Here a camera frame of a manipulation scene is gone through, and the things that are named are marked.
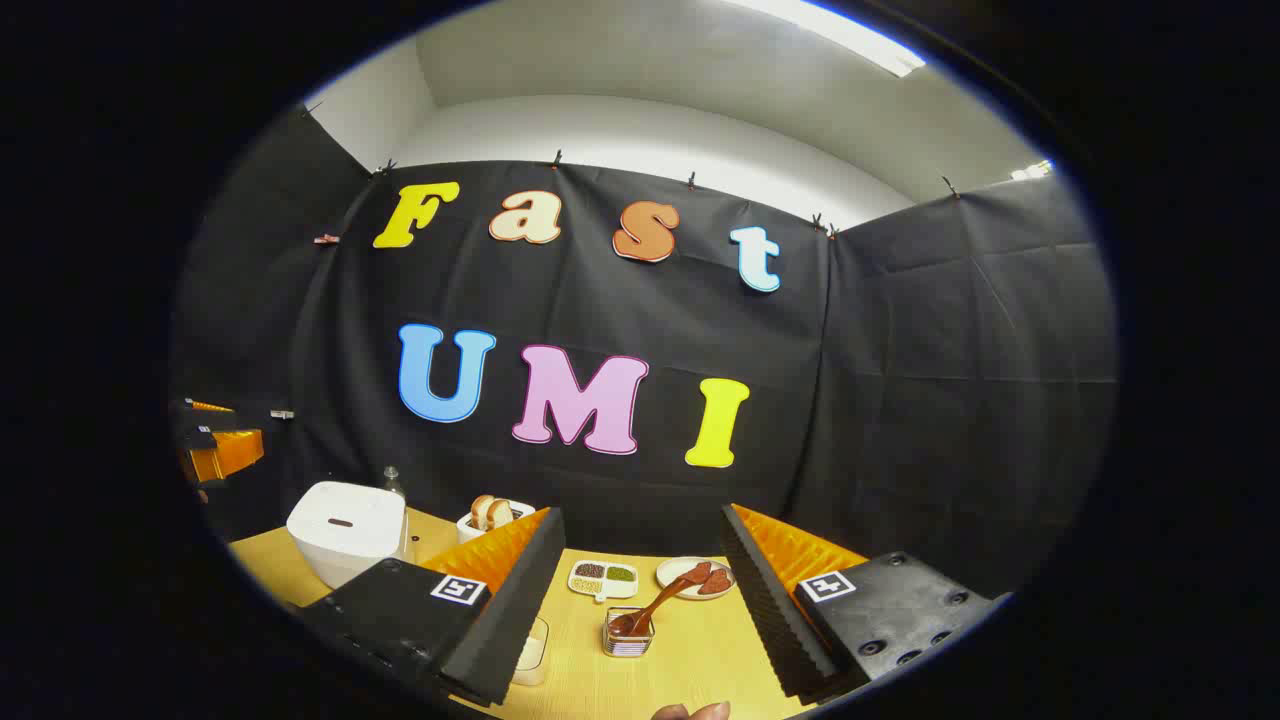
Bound white rice cooker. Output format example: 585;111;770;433
287;481;408;589

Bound white toaster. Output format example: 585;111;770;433
457;497;536;544

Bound ceiling light strip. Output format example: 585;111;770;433
740;0;926;79

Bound brown wooden spoon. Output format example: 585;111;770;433
610;575;701;638

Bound metal wire chopstick holder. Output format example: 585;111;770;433
603;606;656;658

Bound black backdrop cloth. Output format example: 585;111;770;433
170;105;1119;601

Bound white divided dish of beans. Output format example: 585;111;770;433
568;560;639;604

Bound clear container of rice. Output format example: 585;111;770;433
512;617;550;687

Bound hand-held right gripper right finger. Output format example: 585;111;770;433
720;503;1011;706

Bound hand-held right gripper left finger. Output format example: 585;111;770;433
300;507;567;708

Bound white round plate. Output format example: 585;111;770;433
656;557;737;600

